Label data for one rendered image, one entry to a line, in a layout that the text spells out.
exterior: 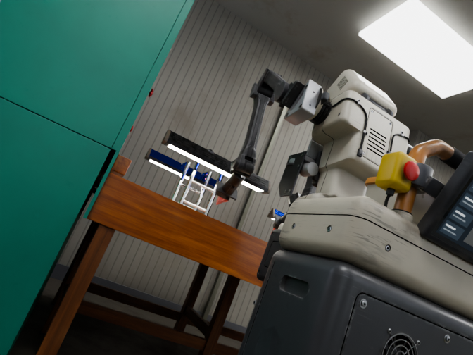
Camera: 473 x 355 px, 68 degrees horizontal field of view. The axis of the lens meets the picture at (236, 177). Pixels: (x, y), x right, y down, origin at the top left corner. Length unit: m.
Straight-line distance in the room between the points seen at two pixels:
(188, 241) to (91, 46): 0.81
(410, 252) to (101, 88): 1.12
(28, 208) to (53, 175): 0.13
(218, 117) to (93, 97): 2.41
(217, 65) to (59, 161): 2.75
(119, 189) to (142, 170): 2.03
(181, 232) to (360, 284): 0.91
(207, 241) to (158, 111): 2.25
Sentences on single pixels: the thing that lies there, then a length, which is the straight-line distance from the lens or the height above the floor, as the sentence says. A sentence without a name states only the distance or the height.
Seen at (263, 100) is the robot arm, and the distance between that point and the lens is 1.61.
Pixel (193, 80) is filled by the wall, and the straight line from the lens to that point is 3.71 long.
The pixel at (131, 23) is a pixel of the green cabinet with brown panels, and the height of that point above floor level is 1.31.
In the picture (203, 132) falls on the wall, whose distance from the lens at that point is 3.59.
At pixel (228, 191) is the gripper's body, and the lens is 1.54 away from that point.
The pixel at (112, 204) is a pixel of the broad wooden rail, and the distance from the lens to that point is 1.37.
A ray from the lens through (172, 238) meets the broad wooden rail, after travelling 1.40.
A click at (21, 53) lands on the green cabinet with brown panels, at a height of 1.00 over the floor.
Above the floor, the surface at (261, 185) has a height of 1.06.
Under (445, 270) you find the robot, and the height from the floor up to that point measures 0.75.
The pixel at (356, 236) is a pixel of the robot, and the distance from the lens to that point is 0.63.
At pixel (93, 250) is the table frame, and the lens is 1.38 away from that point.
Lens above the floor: 0.61
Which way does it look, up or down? 14 degrees up
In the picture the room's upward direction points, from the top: 22 degrees clockwise
